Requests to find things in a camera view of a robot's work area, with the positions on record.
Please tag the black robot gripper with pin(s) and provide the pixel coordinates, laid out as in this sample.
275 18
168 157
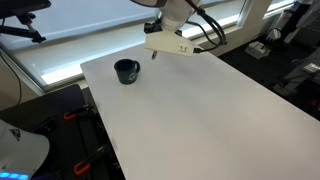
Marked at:
160 26

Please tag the red sharpie marker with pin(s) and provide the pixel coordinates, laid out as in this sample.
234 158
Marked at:
154 54

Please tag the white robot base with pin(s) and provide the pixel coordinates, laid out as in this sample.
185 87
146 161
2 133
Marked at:
21 153

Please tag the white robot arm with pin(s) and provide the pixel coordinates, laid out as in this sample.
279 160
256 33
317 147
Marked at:
172 14

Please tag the dark blue ceramic mug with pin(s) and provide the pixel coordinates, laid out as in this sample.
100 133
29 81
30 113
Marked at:
127 70

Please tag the white device on floor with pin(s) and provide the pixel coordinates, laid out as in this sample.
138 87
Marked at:
257 50

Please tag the black side table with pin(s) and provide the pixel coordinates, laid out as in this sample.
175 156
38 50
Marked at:
70 141

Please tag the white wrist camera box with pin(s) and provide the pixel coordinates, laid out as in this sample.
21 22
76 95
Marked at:
169 42

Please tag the upper orange-handled black clamp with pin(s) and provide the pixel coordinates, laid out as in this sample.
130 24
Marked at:
84 111

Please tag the orange-handled black clamp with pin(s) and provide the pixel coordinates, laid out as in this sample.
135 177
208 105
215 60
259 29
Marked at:
85 164
84 111

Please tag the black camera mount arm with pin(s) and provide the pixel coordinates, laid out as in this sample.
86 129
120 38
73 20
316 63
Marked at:
23 11

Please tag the lower orange-handled black clamp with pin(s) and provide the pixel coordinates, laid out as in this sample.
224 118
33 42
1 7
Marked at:
85 164

